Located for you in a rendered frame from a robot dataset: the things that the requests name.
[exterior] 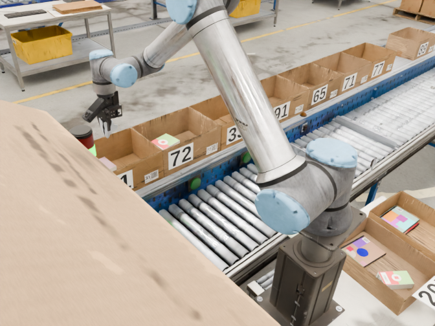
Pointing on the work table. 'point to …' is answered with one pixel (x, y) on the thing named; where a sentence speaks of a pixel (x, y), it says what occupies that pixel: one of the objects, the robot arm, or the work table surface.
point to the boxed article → (395, 279)
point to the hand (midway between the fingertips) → (105, 136)
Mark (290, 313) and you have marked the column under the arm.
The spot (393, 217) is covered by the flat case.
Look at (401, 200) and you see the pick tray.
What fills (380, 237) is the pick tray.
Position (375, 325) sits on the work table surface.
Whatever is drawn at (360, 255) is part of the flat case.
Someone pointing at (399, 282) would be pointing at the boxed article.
